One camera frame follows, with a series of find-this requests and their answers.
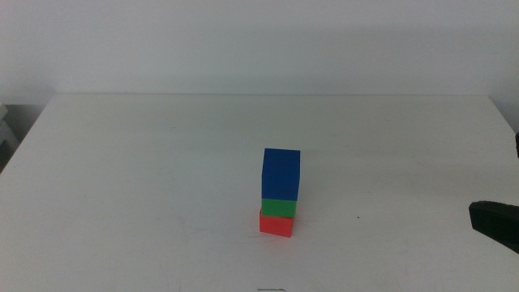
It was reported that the green cube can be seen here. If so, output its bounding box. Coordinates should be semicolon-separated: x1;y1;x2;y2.
260;197;298;219

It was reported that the red cube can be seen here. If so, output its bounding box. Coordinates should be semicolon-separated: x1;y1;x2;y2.
259;208;295;239

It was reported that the blue cube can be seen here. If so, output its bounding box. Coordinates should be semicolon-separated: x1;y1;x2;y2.
260;148;302;202

